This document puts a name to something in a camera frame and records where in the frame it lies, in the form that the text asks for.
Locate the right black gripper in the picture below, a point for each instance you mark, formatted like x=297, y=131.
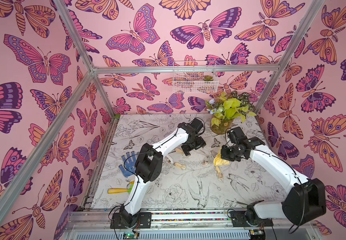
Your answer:
x=231, y=151

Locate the yellow cleaning cloth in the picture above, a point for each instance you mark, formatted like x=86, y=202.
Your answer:
x=219, y=161

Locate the green yellow toy shovel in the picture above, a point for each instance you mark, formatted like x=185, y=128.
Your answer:
x=127, y=189

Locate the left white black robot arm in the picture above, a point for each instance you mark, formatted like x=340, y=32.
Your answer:
x=148, y=165

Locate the potted green leafy plant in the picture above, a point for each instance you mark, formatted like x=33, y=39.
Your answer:
x=226, y=108

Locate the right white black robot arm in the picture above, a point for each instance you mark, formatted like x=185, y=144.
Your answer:
x=305, y=197

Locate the white wire basket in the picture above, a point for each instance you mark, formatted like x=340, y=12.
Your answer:
x=191, y=78

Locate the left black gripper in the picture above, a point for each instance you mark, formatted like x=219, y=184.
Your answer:
x=201, y=142

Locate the square silver face watch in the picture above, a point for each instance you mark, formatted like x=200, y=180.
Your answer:
x=169, y=159

